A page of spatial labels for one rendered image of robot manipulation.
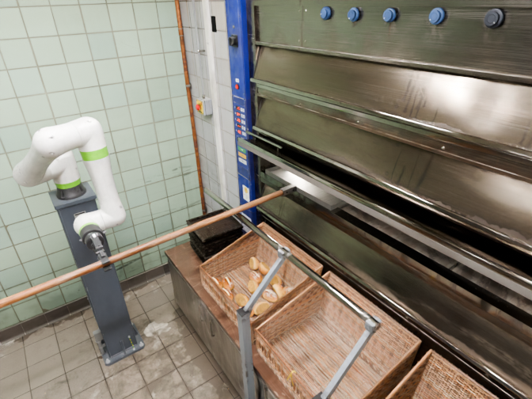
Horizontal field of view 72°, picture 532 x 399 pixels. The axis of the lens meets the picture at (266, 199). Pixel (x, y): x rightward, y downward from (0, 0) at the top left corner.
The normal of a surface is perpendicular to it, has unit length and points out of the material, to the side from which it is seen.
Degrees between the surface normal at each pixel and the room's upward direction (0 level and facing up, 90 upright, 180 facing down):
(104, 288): 90
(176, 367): 0
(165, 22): 90
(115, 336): 90
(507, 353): 70
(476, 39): 90
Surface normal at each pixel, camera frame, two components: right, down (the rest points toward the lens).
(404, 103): -0.78, -0.01
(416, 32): -0.82, 0.30
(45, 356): -0.03, -0.87
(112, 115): 0.58, 0.38
